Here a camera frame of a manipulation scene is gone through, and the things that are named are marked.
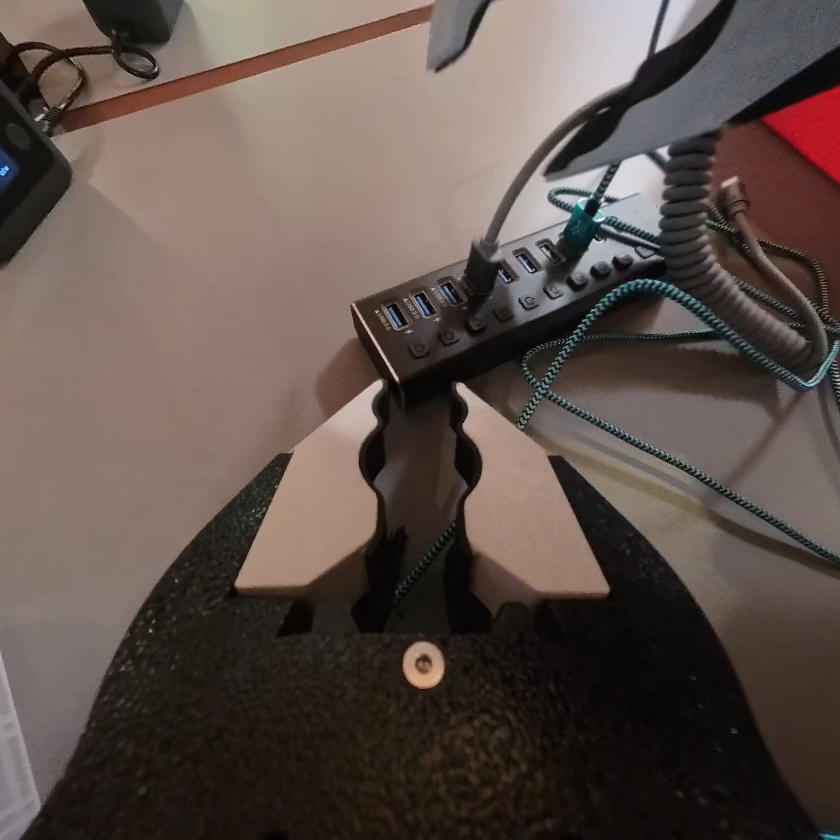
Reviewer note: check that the black charger block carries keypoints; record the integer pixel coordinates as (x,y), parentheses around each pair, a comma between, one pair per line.
(138,19)

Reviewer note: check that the red plastic bin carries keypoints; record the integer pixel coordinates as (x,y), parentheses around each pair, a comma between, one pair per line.
(807,138)

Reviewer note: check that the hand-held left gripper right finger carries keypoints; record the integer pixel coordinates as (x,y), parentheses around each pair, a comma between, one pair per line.
(531,518)

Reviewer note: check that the black usb hub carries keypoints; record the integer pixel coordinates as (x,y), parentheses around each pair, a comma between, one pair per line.
(485,351)

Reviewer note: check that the black power station with display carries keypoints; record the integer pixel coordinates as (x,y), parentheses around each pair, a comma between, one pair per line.
(33,197)

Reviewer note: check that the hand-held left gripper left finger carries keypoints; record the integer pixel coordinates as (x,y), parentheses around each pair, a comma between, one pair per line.
(315,512)

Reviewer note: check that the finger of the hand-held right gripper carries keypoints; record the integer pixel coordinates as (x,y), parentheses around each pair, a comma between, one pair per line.
(741,65)
(463,26)

